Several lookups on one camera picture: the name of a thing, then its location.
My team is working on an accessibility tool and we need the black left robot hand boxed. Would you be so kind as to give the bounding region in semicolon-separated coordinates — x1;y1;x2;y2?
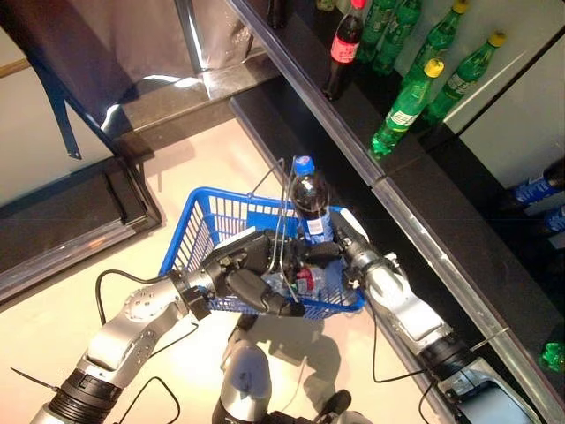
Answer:
200;228;306;319

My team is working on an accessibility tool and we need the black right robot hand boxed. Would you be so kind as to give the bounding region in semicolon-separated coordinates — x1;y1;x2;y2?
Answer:
303;207;373;271

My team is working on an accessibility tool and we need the small Pepsi cola bottle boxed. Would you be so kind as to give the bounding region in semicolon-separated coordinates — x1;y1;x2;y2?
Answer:
506;157;565;209
289;155;335;247
541;205;565;236

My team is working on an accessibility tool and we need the clear water bottle red label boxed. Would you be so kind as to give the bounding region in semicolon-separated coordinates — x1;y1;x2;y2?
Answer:
263;263;330;296

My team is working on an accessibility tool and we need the blue plastic shopping basket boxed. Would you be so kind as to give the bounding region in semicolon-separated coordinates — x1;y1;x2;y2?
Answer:
157;155;368;322

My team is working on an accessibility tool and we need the small green Sprite bottle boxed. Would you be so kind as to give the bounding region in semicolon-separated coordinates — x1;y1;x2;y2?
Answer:
368;57;446;159
398;0;471;90
537;338;565;375
421;30;509;125
356;0;398;64
372;0;424;77

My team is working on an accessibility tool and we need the dark robot torso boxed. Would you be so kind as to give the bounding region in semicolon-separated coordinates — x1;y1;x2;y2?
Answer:
264;410;321;424

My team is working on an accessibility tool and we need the dark base plinth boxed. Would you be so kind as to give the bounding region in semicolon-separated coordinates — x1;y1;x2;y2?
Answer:
112;52;284;156

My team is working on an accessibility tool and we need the pale held object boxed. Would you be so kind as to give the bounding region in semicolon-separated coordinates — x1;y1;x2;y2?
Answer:
317;408;376;424

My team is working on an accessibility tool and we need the small Coca-Cola bottle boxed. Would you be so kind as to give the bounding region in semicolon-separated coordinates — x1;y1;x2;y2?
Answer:
320;0;368;102
266;0;289;31

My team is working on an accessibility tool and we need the beige wooden strip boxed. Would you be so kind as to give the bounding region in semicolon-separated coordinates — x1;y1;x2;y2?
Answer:
0;58;33;80

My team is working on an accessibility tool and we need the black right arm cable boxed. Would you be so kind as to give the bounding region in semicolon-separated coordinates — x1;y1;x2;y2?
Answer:
369;304;439;424

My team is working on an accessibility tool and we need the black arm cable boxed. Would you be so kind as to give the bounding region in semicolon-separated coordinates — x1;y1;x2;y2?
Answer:
369;304;439;424
94;269;200;424

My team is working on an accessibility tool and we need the thin white floor cable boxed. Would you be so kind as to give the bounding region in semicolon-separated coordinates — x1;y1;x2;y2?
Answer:
281;356;311;413

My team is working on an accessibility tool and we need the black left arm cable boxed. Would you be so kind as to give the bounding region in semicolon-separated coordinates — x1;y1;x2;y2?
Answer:
94;269;200;424

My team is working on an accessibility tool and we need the grey shelf upright post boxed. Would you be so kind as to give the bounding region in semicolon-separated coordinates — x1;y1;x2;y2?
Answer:
441;26;565;136

